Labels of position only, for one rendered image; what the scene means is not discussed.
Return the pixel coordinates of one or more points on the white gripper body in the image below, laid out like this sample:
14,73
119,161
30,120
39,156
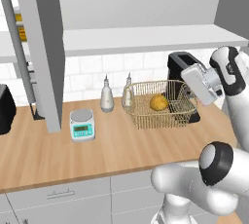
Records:
199,83

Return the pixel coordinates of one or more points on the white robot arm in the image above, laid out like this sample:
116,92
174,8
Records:
188,182

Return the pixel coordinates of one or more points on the round golden bread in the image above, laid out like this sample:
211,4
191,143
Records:
159,102

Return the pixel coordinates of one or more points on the grey tall side cabinet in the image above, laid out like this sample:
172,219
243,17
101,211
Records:
233,7

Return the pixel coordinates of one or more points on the narrow grey base cabinet door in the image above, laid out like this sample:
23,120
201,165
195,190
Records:
136,211

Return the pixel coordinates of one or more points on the yellow box in cabinet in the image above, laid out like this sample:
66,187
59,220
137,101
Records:
21,33

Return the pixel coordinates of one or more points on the wide grey base cabinet door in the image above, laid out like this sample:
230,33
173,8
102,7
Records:
64,213

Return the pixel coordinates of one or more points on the black toaster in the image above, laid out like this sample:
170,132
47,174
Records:
176,67

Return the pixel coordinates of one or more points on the clear slim bottle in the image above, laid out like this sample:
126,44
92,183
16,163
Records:
128,96

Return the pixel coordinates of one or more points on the white squat bottle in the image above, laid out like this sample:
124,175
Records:
106,99

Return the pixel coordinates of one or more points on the narrow grey drawer front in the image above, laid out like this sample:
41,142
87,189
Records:
129,184

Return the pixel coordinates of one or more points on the white teal kitchen scale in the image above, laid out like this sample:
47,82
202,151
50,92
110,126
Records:
82,127

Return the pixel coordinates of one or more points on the wide grey drawer front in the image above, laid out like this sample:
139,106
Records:
84,190

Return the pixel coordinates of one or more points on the black countertop appliance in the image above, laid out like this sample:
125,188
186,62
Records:
6,111

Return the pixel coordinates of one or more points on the white wall cabinet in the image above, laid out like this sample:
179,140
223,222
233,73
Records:
139,36

